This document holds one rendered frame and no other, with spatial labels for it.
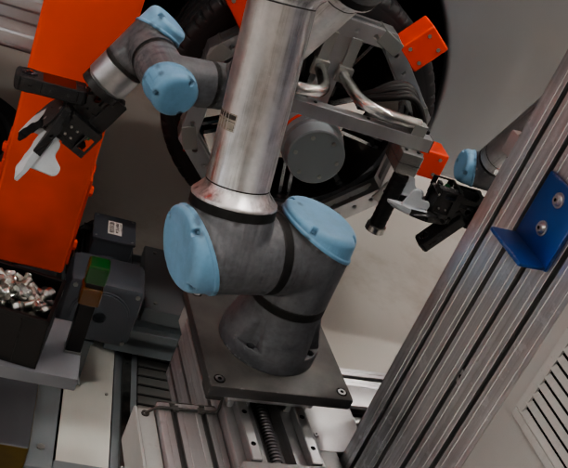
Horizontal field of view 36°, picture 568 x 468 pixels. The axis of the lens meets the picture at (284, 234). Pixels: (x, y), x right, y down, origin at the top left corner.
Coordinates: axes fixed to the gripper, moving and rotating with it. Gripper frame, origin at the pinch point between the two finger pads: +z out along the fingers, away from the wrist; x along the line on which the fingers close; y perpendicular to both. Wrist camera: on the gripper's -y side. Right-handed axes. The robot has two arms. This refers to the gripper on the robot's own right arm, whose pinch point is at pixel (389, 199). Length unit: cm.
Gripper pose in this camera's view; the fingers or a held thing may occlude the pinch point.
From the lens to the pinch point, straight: 191.3
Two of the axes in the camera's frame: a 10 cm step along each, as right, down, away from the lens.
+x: 1.2, 5.3, -8.4
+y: 3.5, -8.1, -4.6
